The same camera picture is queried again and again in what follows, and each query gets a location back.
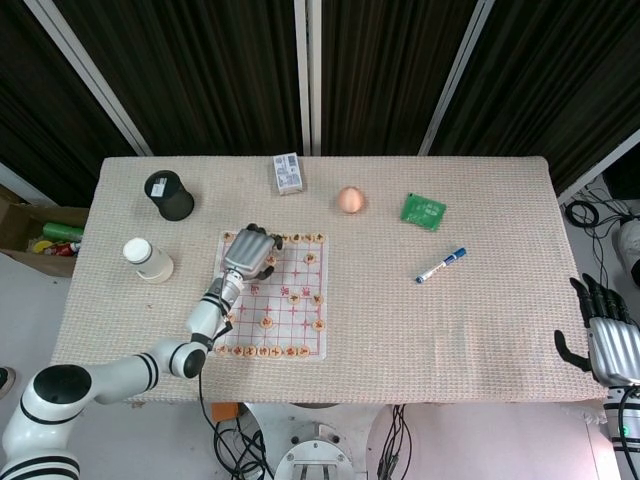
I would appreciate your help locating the white paper cup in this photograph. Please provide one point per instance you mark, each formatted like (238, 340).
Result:
(147, 261)

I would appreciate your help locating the white robot torso base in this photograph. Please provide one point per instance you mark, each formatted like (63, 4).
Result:
(315, 450)

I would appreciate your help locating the small blue white card box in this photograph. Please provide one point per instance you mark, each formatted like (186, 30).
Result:
(287, 173)

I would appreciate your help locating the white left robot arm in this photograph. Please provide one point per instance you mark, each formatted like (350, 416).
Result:
(115, 377)

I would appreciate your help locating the orange block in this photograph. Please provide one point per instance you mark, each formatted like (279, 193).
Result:
(223, 412)

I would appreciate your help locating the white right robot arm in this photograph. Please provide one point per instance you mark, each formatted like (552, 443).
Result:
(627, 435)

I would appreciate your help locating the green plastic bottle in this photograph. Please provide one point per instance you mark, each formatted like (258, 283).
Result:
(62, 230)

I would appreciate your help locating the brown cardboard box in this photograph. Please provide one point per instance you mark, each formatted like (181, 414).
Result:
(20, 235)

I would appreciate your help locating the dark pleated curtain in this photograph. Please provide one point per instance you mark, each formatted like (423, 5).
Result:
(550, 80)
(390, 75)
(200, 75)
(45, 110)

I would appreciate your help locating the green foil packet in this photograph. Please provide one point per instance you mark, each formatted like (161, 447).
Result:
(424, 211)

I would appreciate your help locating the yellow round lid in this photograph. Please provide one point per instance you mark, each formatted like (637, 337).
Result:
(42, 246)

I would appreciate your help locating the white frame post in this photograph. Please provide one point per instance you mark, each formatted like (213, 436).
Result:
(600, 167)
(455, 75)
(90, 75)
(308, 75)

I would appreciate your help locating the brown egg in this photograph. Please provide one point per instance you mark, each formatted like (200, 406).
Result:
(351, 199)

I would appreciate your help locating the beige woven tablecloth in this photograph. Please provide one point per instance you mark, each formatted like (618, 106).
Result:
(425, 325)

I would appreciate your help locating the black cylindrical cup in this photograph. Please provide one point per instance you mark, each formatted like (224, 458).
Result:
(170, 196)

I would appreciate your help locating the Chinese chess board mat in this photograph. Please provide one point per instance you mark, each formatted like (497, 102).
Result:
(295, 280)

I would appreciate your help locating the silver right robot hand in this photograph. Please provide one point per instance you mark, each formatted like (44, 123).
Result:
(617, 350)

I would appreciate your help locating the blue white marker pen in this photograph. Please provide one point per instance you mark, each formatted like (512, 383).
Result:
(442, 265)

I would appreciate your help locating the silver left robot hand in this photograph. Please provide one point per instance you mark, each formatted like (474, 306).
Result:
(247, 252)

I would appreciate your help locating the white rounded device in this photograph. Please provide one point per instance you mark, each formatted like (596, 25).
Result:
(629, 247)

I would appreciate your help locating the red packaged item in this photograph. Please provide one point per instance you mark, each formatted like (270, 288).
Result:
(62, 248)

